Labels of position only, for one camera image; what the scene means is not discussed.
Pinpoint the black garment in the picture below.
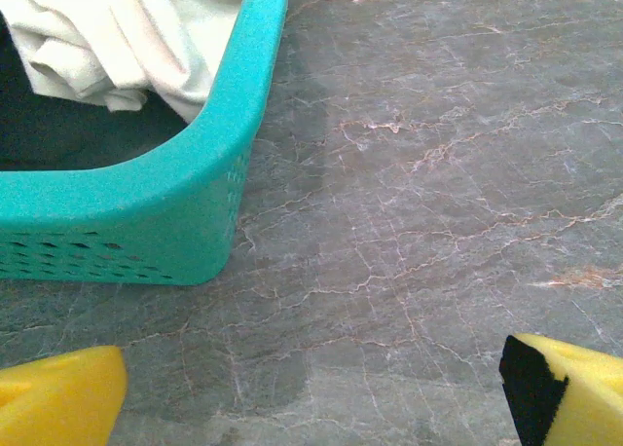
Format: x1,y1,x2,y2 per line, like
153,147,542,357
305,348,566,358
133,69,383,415
0,15,191,172

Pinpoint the cream t-shirt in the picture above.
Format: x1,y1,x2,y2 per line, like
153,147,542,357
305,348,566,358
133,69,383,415
0,0,254,125

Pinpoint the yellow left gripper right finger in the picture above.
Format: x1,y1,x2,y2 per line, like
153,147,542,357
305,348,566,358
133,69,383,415
499,332,623,446

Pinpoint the teal plastic laundry basket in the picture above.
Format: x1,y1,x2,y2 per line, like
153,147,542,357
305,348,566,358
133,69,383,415
0,0,293,287

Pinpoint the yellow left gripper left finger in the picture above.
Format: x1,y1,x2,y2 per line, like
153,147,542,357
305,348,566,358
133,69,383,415
0,345,129,446

